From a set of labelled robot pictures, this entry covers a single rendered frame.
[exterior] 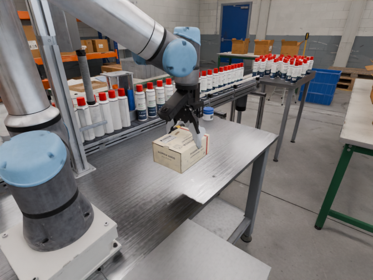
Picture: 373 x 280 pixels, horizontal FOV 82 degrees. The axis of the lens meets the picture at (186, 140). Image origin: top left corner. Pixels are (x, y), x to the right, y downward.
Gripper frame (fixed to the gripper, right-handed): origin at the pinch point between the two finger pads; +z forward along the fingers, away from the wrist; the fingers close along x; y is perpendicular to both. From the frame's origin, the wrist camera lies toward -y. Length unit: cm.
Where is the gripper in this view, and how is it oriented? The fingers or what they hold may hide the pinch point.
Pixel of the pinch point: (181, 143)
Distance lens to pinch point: 73.8
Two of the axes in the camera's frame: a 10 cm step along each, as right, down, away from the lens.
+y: 6.0, -3.4, 7.2
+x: -8.0, -2.8, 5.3
